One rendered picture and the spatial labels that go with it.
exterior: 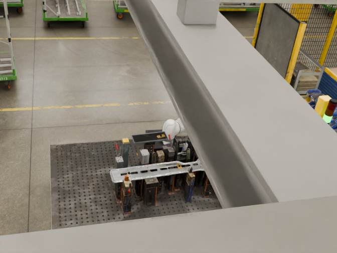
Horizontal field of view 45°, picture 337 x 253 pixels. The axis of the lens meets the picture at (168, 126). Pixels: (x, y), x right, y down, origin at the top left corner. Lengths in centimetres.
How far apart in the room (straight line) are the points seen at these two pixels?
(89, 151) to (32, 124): 192
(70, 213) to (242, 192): 373
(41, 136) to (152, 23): 554
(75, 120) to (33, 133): 68
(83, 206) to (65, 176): 49
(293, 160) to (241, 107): 9
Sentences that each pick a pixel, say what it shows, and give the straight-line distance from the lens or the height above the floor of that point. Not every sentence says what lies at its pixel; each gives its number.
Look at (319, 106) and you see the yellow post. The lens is 387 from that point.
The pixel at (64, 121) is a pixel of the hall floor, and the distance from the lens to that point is 658.
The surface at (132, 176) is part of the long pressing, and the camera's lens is 404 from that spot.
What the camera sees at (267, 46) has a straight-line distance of 647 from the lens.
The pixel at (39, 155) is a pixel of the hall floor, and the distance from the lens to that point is 593.
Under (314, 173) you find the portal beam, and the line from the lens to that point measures 36.
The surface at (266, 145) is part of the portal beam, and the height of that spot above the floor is 349.
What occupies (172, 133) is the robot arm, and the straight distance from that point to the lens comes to 482.
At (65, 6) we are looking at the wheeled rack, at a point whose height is 31.
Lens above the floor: 370
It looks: 34 degrees down
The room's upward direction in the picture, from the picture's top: 7 degrees clockwise
